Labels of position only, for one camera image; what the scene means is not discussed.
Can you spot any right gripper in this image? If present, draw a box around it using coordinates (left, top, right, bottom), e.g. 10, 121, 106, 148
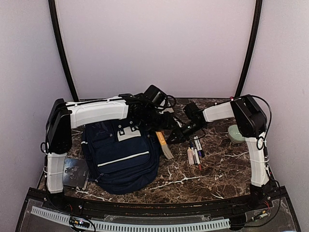
167, 120, 206, 145

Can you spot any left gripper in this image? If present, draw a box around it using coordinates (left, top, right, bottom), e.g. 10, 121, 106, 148
142, 106, 175, 131

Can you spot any orange Treehouse book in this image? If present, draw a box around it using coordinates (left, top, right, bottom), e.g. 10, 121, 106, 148
155, 131, 174, 160

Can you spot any navy blue student backpack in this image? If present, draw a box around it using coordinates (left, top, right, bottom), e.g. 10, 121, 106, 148
81, 119, 162, 195

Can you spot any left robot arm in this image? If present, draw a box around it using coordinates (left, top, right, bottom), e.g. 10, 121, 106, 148
44, 93, 178, 211

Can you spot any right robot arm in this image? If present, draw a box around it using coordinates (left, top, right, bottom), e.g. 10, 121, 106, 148
167, 94, 270, 188

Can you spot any white marker black cap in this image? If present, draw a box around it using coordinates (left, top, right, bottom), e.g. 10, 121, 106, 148
194, 136, 205, 158

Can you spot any white marker purple cap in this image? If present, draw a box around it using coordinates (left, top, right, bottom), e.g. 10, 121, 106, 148
194, 148, 202, 171

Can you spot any green ceramic bowl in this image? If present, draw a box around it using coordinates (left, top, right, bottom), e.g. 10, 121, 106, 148
228, 125, 245, 144

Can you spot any dark Wuthering Heights book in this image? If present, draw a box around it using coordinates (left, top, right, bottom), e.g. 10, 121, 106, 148
63, 158, 89, 190

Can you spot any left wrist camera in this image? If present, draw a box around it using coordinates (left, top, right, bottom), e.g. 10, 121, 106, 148
143, 85, 176, 113

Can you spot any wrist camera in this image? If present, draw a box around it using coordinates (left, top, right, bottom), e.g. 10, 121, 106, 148
143, 85, 176, 113
183, 102, 199, 120

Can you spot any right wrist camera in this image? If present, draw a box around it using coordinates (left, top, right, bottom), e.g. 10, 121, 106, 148
183, 102, 199, 120

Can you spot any white slotted cable duct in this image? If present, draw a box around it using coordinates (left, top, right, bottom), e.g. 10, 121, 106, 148
30, 206, 230, 232

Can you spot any black front rail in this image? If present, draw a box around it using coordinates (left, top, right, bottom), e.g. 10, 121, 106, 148
25, 187, 288, 219

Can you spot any left black frame post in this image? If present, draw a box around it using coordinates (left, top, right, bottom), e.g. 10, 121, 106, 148
48, 0, 79, 102

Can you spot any black frame post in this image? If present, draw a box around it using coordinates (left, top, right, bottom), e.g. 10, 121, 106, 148
235, 0, 263, 97
48, 0, 79, 102

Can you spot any right black frame post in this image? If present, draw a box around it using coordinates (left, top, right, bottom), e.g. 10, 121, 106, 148
235, 0, 263, 97

